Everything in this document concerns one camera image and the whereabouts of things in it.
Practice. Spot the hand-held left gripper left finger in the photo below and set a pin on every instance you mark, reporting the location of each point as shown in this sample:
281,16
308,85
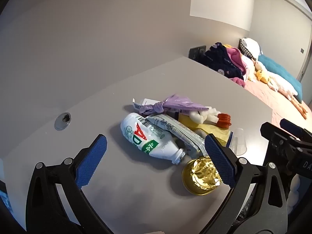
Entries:
93,159

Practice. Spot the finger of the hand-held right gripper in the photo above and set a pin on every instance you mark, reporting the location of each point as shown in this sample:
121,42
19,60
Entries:
275,132
292,126

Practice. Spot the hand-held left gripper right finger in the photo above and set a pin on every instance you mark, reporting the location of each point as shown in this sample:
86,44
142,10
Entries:
219,160

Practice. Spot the white foam block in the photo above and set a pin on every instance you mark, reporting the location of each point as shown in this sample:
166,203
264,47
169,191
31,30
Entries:
211,114

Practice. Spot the yellow snack packet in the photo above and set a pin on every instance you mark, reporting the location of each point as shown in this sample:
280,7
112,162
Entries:
189,122

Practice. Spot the clear plastic cup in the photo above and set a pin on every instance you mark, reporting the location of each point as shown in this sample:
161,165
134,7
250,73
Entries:
240,141

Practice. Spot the pink bed sheet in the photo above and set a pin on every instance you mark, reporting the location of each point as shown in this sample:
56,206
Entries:
270,102

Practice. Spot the white knotted cushion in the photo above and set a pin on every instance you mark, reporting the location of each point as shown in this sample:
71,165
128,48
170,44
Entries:
293,192

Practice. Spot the gold foil cup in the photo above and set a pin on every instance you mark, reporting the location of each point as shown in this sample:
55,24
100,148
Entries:
195,182

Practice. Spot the orange ribbed cap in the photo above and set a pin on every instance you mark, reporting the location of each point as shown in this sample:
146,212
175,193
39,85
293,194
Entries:
224,120

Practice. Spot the white goose plush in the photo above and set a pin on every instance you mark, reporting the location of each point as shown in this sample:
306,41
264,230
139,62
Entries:
282,85

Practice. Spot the white plastic milk bottle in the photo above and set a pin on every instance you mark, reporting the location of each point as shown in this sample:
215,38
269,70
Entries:
136,131

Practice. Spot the teal quilted cushion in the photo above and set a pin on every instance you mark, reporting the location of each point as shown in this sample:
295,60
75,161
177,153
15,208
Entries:
277,72

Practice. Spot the yellow duck plush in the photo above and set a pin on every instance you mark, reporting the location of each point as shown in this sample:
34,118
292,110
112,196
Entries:
262,76

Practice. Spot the silver snack wrapper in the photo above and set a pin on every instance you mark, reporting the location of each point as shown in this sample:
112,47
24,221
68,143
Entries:
170,127

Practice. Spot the purple plastic bag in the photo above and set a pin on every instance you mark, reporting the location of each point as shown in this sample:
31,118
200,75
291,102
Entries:
175,102

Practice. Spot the white paper label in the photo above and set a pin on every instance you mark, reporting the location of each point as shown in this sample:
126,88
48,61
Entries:
146,101

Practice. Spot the pink fleece garment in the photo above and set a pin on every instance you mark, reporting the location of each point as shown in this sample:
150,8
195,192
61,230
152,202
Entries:
235,56

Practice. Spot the checked white pillow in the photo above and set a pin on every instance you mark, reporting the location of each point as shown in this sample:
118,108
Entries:
249,47

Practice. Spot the navy patterned garment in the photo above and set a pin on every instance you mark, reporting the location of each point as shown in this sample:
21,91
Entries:
219,58

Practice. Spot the yellow garment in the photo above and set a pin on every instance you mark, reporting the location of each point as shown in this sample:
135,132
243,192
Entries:
228,46

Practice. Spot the black wall socket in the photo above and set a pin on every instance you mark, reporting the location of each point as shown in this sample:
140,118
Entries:
196,52

